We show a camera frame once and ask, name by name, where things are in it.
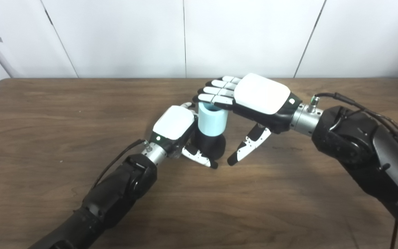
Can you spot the black flared nozzle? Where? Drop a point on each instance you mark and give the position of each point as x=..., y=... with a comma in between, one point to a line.
x=211, y=147

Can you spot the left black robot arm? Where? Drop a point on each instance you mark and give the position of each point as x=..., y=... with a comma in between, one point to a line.
x=116, y=193

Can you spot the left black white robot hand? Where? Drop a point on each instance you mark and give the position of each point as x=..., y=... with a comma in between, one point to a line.
x=173, y=122

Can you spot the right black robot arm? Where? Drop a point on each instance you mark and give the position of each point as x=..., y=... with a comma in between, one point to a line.
x=365, y=145

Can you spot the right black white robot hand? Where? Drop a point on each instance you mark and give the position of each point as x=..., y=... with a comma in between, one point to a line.
x=261, y=93

